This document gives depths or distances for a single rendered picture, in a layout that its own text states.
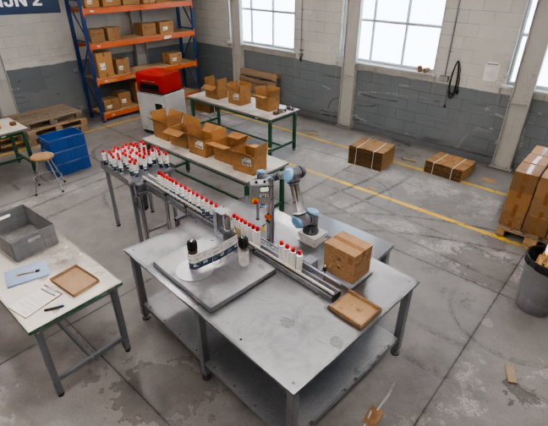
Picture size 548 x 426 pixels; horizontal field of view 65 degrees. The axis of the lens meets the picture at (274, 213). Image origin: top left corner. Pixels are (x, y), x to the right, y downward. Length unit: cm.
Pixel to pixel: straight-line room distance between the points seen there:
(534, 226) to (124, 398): 495
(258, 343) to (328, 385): 82
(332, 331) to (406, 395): 108
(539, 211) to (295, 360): 400
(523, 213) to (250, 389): 405
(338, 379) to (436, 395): 85
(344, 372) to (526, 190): 339
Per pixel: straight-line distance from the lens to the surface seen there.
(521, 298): 508
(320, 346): 305
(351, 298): 342
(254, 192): 359
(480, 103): 828
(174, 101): 892
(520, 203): 608
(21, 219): 491
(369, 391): 393
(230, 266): 361
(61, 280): 398
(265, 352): 300
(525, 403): 429
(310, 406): 351
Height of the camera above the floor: 308
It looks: 31 degrees down
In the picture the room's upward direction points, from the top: straight up
